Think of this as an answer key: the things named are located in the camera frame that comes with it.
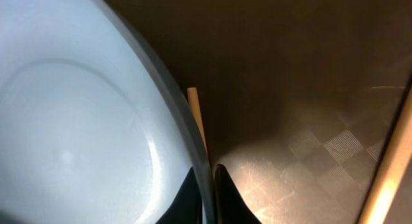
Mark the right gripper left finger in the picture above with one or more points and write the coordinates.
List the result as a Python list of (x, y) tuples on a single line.
[(186, 207)]

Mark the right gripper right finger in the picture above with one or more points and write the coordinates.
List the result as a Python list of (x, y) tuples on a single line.
[(230, 205)]

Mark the dark blue plate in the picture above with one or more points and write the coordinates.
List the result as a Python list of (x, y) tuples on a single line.
[(94, 129)]

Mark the left wooden chopstick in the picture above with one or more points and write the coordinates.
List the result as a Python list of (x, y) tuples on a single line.
[(193, 100)]

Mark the wooden chopstick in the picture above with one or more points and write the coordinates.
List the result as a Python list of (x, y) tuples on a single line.
[(193, 100), (391, 169)]

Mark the dark brown serving tray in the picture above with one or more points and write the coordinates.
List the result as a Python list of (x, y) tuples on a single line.
[(297, 96)]

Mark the right wooden chopstick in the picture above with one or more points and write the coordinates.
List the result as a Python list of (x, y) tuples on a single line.
[(391, 169)]

